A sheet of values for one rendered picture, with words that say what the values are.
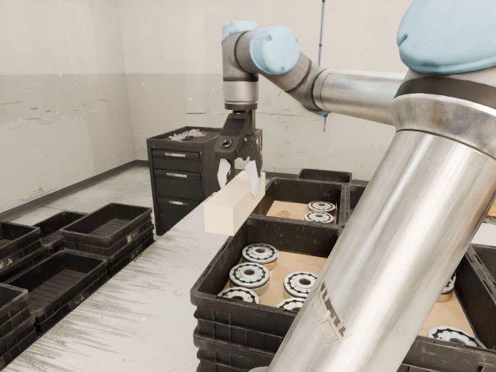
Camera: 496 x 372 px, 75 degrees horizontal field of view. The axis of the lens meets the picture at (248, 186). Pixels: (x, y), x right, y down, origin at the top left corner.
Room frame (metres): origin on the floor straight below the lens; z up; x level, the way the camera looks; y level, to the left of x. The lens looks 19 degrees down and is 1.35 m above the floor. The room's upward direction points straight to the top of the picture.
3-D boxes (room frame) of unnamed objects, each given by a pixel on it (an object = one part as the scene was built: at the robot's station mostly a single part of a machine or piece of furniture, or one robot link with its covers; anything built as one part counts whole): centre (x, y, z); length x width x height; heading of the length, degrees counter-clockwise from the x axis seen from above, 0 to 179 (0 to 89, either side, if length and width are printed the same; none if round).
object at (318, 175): (2.40, -0.59, 0.37); 0.40 x 0.30 x 0.45; 72
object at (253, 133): (0.72, 0.01, 1.23); 0.09 x 0.08 x 0.12; 162
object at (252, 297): (0.61, 0.03, 0.86); 0.10 x 0.10 x 0.01
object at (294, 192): (1.08, -0.19, 0.87); 0.40 x 0.30 x 0.11; 164
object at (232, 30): (0.71, 0.01, 1.39); 0.09 x 0.08 x 0.11; 28
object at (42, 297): (1.24, 0.88, 0.31); 0.40 x 0.30 x 0.34; 162
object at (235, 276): (0.72, 0.00, 0.86); 0.10 x 0.10 x 0.01
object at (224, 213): (0.70, 0.02, 1.08); 0.24 x 0.06 x 0.06; 162
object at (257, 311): (0.69, -0.08, 0.92); 0.40 x 0.30 x 0.02; 164
